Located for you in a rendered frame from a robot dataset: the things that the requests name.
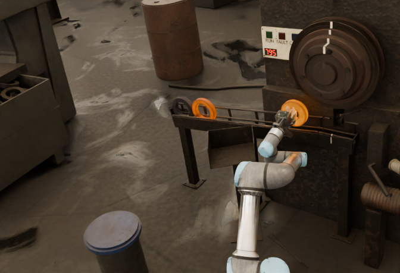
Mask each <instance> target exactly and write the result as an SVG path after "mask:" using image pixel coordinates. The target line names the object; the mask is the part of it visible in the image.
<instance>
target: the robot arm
mask: <svg viewBox="0 0 400 273"><path fill-rule="evenodd" d="M296 115H297V111H296V110H295V109H294V107H293V108H292V109H290V108H289V107H288V106H287V107H286V111H281V110H279V111H278V112H277V114H276V115H275V119H276V123H273V127H272V128H271V130H270V131H269V132H268V134H267V135H266V137H265V139H264V140H263V141H262V142H261V144H260V146H259V148H258V151H259V153H260V155H262V156H263V157H264V161H265V162H251V161H249V162H241V163H240V164H239V165H238V166H237V169H236V172H235V186H236V187H238V192H239V193H240V194H241V197H240V211H239V225H238V233H237V247H236V250H235V251H234V252H233V254H232V257H229V259H228V261H227V273H290V272H289V268H288V266H287V264H286V263H285V262H284V261H283V260H281V259H279V258H268V259H265V260H264V261H259V256H258V254H257V253H256V248H257V232H258V217H259V208H260V196H261V195H262V194H263V193H264V189H278V188H280V187H283V186H285V185H287V184H289V183H290V182H291V181H292V180H293V179H294V177H295V172H296V170H297V169H298V168H299V167H305V166H306V165H307V154H306V153H305V152H288V151H277V145H278V144H279V142H280V141H281V139H282V138H283V136H285V137H287V138H288V137H290V138H292V136H293V134H292V133H291V132H290V131H288V130H287V129H289V128H291V127H292V125H294V124H295V123H296V118H297V116H296Z"/></svg>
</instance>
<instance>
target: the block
mask: <svg viewBox="0 0 400 273"><path fill-rule="evenodd" d="M388 141H389V124H386V123H380V122H374V123H373V125H372V126H371V127H370V129H369V131H368V152H367V165H368V164H370V163H372V162H375V166H373V167H372V168H373V169H376V170H382V168H383V167H384V165H385V163H386V162H387V158H388Z"/></svg>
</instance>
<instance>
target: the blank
mask: <svg viewBox="0 0 400 273"><path fill-rule="evenodd" d="M287 106H288V107H289V108H290V109H292V108H293V107H294V109H295V110H296V111H297V112H298V114H299V117H297V118H296V123H295V124H294V125H292V126H294V127H298V126H301V125H303V124H304V123H305V122H306V120H307V119H308V110H307V108H306V106H305V105H304V104H303V103H302V102H300V101H298V100H294V99H291V100H288V101H287V102H285V103H284V104H283V105H282V108H281V111H286V107H287Z"/></svg>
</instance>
